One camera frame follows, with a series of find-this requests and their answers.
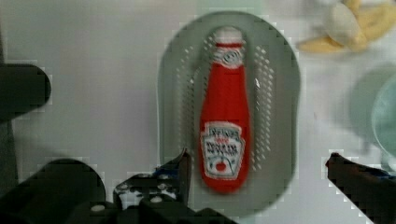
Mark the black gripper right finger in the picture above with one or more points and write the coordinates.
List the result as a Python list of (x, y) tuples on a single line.
[(372, 190)]

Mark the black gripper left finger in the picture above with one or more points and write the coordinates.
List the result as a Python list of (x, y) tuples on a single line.
[(172, 179)]

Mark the red plush ketchup bottle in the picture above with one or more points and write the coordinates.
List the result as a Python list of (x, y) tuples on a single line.
[(224, 135)]

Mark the plush peeled banana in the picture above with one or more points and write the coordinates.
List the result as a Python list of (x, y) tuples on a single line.
[(347, 26)]

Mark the green cup with handle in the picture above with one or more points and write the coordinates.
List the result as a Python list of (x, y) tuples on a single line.
[(372, 112)]

